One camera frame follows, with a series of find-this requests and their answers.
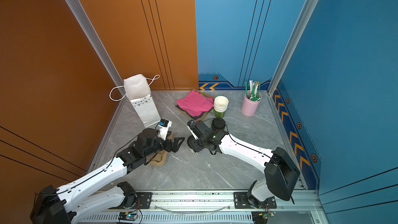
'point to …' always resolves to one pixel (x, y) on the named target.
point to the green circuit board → (127, 216)
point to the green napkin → (200, 93)
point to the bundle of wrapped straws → (253, 92)
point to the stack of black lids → (217, 123)
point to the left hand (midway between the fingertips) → (178, 134)
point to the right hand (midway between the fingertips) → (195, 142)
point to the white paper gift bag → (138, 90)
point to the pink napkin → (195, 103)
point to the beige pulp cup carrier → (160, 158)
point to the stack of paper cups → (221, 103)
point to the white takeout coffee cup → (194, 152)
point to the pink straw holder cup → (249, 107)
